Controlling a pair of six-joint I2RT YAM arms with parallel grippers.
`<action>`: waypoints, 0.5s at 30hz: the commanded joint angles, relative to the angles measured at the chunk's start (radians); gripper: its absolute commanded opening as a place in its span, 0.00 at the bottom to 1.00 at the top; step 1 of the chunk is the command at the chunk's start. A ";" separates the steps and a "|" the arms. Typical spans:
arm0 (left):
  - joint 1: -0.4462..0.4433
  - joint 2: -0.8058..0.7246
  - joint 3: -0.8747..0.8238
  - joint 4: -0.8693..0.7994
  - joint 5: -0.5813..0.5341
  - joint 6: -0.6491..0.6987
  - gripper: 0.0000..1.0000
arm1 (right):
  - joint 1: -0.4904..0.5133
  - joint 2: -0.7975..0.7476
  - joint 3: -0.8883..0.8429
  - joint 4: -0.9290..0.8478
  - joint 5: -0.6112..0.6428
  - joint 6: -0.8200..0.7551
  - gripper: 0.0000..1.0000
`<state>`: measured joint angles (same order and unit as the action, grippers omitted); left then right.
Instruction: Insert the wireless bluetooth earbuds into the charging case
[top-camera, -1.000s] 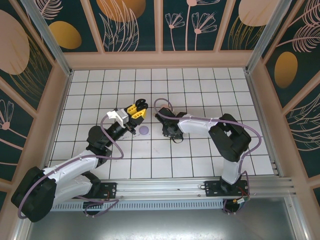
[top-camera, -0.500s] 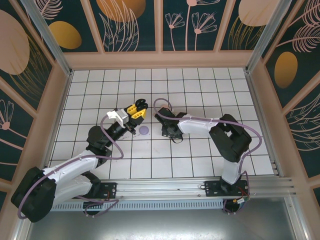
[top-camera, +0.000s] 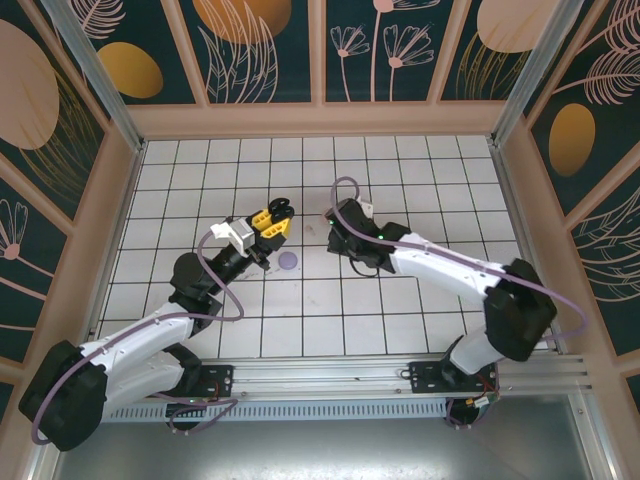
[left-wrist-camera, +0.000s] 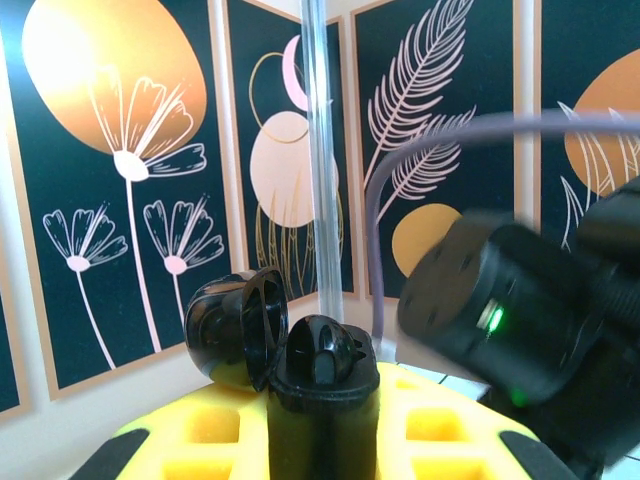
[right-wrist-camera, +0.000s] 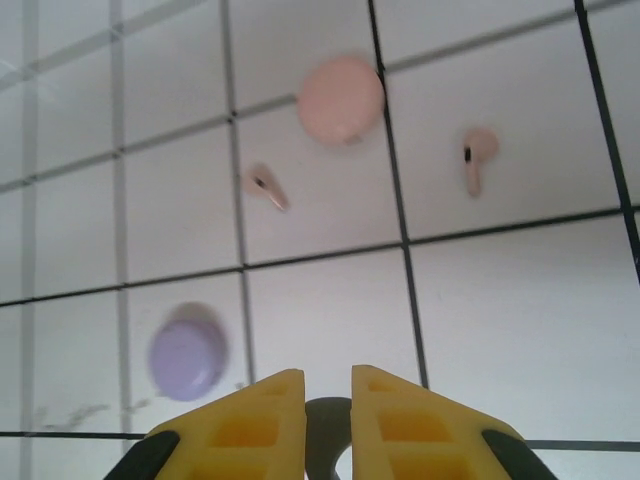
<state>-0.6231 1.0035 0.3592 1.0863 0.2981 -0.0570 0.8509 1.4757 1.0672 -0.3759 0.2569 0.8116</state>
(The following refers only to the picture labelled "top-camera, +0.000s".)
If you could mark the purple earbud charging case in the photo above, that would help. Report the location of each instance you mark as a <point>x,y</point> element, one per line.
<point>288,260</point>

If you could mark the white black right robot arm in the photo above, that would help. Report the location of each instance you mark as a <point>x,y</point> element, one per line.
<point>440,265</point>

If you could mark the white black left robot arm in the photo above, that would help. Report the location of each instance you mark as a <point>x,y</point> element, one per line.
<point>140,330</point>

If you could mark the small green circuit board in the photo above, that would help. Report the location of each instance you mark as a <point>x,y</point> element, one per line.
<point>482,402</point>

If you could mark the aluminium table side rail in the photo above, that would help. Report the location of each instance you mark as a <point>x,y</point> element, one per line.
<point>530,250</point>
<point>114,250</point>

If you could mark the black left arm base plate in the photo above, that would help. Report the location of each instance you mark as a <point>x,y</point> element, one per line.
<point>220,380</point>

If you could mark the horizontal aluminium mounting rail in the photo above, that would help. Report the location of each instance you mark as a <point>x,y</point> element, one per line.
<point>320,375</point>

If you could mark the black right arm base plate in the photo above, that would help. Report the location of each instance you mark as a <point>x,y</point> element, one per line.
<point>425,377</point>

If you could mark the aluminium frame post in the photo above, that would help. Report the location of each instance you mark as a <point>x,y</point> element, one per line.
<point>537,70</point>
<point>105,82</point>

